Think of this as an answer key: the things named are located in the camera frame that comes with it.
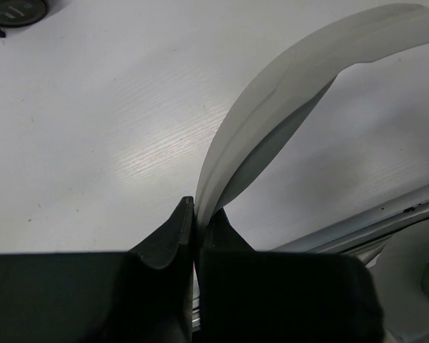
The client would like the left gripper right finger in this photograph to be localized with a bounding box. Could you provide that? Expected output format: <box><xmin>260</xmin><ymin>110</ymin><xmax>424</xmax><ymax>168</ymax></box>
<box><xmin>198</xmin><ymin>211</ymin><xmax>385</xmax><ymax>342</ymax></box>

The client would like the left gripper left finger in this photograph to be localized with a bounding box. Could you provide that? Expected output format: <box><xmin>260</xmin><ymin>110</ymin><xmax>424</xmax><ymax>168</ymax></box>
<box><xmin>0</xmin><ymin>197</ymin><xmax>194</xmax><ymax>342</ymax></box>

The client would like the white over-ear headphones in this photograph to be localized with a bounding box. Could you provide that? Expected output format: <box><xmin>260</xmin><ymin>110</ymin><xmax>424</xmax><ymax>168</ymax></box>
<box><xmin>194</xmin><ymin>3</ymin><xmax>429</xmax><ymax>229</ymax></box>

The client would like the black headphones left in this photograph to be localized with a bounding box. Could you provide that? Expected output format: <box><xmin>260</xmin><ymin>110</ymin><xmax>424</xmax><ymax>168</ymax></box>
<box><xmin>0</xmin><ymin>0</ymin><xmax>52</xmax><ymax>39</ymax></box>

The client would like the aluminium front rail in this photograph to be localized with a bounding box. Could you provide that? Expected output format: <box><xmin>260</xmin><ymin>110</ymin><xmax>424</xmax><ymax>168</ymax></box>
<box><xmin>273</xmin><ymin>184</ymin><xmax>429</xmax><ymax>254</ymax></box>

